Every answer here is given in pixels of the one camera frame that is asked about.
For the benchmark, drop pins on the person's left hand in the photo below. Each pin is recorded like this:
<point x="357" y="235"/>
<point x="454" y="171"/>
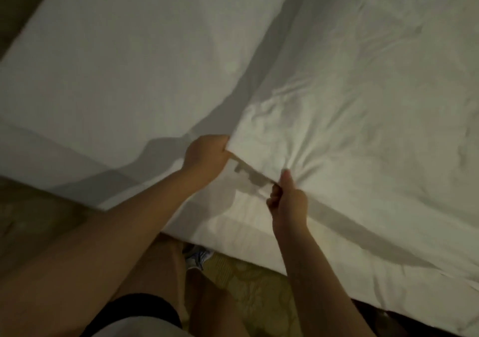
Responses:
<point x="206" y="157"/>

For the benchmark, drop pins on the person's right hand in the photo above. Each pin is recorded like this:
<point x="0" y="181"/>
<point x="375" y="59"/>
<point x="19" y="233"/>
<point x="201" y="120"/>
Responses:
<point x="290" y="210"/>

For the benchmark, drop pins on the white bed sheet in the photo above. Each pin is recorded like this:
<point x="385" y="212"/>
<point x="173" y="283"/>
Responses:
<point x="135" y="56"/>

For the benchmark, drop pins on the white duvet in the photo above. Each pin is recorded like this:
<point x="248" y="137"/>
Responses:
<point x="374" y="109"/>

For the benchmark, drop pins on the person's right forearm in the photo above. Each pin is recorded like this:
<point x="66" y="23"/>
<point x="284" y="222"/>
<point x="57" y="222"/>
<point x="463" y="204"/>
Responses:
<point x="318" y="295"/>

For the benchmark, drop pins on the person's left forearm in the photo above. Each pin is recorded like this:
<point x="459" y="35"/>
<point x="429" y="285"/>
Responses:
<point x="82" y="266"/>

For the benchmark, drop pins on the person's white shoe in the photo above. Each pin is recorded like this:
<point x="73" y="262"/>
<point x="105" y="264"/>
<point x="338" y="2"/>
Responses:
<point x="198" y="257"/>

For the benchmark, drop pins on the person's left leg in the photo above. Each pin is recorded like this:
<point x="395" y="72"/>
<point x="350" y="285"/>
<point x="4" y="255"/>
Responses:
<point x="153" y="269"/>

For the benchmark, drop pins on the person's leg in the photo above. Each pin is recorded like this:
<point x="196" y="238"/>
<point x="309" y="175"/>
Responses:
<point x="153" y="269"/>
<point x="213" y="307"/>

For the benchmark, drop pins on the person's right leg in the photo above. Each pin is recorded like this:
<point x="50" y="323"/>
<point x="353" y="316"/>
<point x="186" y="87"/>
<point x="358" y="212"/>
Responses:
<point x="213" y="307"/>

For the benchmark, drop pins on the person's black shorts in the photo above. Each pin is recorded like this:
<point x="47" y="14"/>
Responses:
<point x="138" y="307"/>

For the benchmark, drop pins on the person's white shirt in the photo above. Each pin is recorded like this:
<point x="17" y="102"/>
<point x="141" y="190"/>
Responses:
<point x="142" y="328"/>

